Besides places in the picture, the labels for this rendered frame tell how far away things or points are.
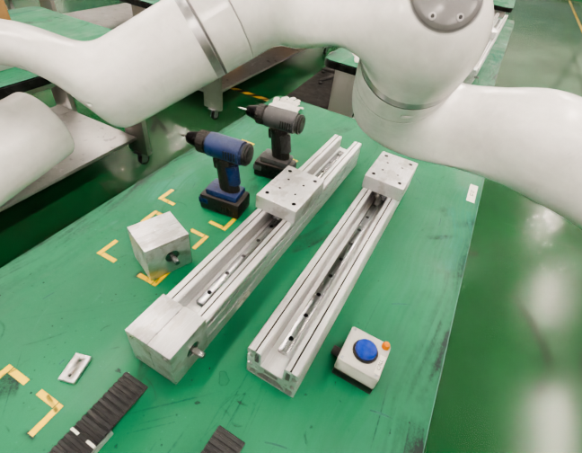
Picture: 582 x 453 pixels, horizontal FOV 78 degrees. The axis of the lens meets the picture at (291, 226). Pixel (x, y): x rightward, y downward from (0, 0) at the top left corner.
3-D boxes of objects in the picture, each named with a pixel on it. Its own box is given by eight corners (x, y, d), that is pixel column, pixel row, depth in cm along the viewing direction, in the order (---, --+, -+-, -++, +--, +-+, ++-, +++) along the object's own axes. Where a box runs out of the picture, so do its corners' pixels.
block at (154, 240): (155, 288, 78) (149, 259, 72) (135, 256, 84) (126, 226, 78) (197, 268, 84) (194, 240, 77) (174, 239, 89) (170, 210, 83)
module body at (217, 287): (208, 345, 70) (206, 322, 64) (169, 321, 73) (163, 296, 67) (356, 165, 124) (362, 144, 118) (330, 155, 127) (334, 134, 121)
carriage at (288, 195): (292, 233, 88) (295, 211, 83) (254, 215, 91) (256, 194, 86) (320, 199, 98) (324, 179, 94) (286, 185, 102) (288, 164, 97)
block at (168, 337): (187, 392, 63) (181, 368, 57) (135, 356, 67) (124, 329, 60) (218, 351, 69) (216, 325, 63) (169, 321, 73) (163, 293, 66)
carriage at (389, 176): (395, 208, 99) (403, 190, 94) (358, 194, 102) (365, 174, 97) (410, 182, 110) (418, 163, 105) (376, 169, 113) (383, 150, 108)
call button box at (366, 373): (369, 395, 66) (379, 380, 62) (322, 368, 69) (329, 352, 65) (383, 360, 72) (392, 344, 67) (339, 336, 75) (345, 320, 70)
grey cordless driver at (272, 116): (290, 186, 111) (299, 120, 96) (233, 168, 115) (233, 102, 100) (298, 173, 117) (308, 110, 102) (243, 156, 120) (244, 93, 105)
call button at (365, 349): (370, 367, 65) (374, 362, 63) (350, 356, 66) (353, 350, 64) (377, 350, 67) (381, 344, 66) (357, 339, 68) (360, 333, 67)
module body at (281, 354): (293, 398, 64) (298, 377, 59) (246, 369, 67) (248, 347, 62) (409, 185, 118) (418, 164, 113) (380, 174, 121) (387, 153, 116)
